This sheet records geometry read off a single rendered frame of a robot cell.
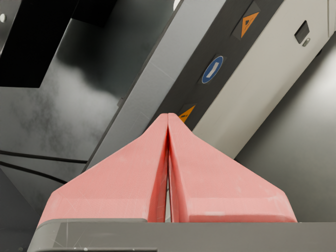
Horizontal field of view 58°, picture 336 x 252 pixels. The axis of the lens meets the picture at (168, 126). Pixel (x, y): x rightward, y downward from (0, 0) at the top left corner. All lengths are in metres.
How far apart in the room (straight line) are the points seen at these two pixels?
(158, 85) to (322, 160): 0.99
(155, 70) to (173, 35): 0.04
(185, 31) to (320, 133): 0.97
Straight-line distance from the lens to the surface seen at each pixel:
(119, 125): 0.35
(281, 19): 0.50
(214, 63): 0.36
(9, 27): 0.44
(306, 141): 1.24
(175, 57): 0.31
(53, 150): 0.61
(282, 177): 1.27
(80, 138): 0.56
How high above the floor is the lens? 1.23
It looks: 62 degrees down
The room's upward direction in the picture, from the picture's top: 99 degrees counter-clockwise
